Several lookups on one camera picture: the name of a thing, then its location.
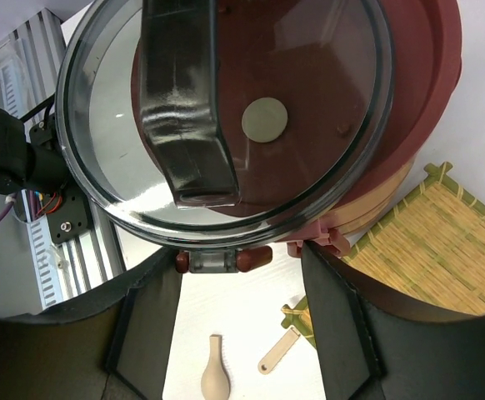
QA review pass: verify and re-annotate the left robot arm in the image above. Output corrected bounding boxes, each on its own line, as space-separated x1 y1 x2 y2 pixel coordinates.
0 109 69 195

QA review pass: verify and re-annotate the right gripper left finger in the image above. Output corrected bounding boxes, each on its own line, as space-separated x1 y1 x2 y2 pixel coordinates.
0 248 182 399

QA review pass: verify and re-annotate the bamboo woven tray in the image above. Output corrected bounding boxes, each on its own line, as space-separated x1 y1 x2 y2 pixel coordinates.
279 161 485 351

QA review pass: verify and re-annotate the beige spoon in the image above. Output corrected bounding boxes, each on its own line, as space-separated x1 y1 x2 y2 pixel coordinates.
201 334 231 400

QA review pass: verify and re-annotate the red steel bowl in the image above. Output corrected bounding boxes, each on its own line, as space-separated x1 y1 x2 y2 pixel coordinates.
302 62 462 255

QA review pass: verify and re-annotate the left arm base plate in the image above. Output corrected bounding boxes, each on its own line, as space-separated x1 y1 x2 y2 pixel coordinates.
29 113 93 245

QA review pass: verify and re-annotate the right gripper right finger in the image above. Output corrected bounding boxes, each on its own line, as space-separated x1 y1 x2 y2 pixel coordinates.
302 242 485 399

